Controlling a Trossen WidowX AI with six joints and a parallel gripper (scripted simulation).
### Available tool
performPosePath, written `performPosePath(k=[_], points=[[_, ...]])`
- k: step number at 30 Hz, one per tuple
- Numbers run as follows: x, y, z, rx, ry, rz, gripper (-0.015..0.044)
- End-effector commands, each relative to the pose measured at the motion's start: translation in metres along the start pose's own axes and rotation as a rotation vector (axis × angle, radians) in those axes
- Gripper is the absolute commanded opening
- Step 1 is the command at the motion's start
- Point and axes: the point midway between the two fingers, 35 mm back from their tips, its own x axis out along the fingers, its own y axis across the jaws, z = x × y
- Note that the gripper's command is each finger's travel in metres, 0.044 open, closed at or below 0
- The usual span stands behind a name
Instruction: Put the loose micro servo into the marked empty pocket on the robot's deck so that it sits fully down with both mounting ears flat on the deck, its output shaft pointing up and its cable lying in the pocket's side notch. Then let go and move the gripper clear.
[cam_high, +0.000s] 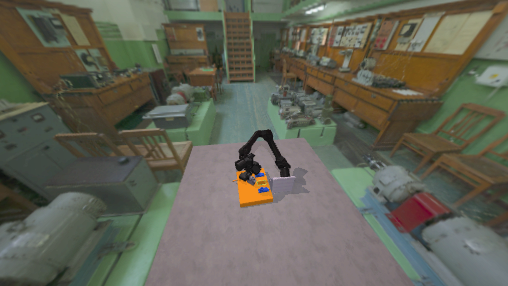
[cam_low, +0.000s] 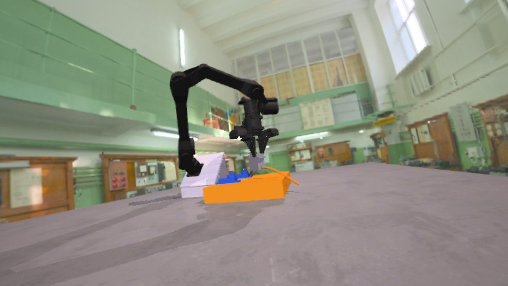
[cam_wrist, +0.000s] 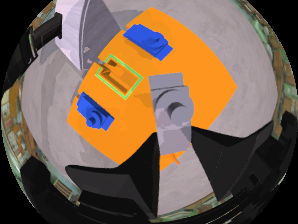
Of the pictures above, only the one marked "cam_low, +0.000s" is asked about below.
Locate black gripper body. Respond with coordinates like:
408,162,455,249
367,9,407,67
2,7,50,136
229,113,279,139

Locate orange flat deck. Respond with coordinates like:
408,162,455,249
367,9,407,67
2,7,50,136
202,168,290,204

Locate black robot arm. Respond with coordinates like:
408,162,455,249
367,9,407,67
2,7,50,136
170,64,279,177

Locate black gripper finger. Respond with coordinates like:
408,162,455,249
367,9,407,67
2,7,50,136
241,136,256,157
256,136,271,155

